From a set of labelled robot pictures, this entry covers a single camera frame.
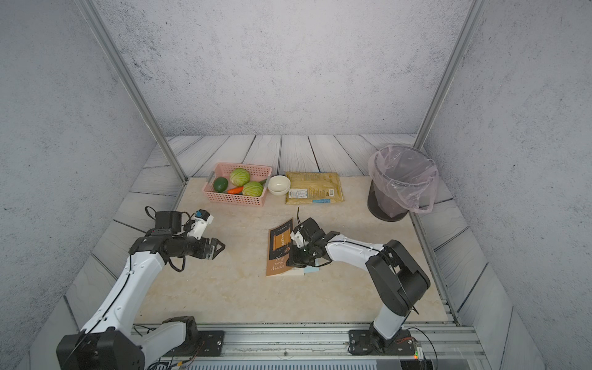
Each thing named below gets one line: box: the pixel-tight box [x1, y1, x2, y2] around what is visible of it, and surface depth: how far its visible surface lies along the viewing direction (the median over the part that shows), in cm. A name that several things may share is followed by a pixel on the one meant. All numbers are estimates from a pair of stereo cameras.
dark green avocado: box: [213, 176, 229, 193], surface depth 116 cm
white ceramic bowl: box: [267, 174, 291, 196], surface depth 117 cm
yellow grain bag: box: [285, 171, 345, 205], surface depth 116 cm
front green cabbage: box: [242, 181, 264, 198], surface depth 109 cm
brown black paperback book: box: [265, 217, 294, 276], surface depth 93 cm
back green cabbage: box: [229, 168, 251, 188], surface depth 116 cm
